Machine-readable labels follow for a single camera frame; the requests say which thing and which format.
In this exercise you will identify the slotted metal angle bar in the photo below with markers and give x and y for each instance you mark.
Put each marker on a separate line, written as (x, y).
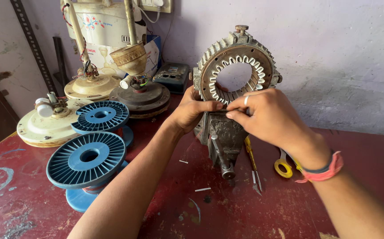
(34, 43)

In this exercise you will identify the dark blue switch box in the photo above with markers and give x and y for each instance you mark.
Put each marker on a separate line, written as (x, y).
(172, 77)

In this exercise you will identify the white fan carton box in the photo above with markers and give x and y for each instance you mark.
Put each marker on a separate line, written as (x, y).
(128, 56)

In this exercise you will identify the person's right hand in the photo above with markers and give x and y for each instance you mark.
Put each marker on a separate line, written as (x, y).
(271, 119)

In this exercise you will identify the wall switch board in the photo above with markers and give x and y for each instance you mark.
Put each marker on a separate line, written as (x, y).
(152, 5)

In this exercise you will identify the grey metal bench vise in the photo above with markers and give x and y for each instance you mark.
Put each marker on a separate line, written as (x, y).
(223, 139)

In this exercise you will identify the white appliance body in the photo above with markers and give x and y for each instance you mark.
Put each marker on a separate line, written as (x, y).
(107, 28)

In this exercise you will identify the dark fan motor with canopy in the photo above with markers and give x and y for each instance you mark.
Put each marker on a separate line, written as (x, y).
(138, 88)

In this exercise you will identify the dark flat metal bar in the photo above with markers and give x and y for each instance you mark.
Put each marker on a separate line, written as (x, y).
(60, 61)

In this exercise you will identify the pink thread wristband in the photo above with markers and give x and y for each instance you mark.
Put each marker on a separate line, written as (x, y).
(323, 170)

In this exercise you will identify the cream fan motor with rod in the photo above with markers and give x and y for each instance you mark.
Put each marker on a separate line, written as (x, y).
(89, 78)

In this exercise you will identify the cream ceiling fan motor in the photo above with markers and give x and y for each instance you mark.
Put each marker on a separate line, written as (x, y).
(50, 122)

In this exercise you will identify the person's left hand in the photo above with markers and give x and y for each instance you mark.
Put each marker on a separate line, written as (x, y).
(187, 113)

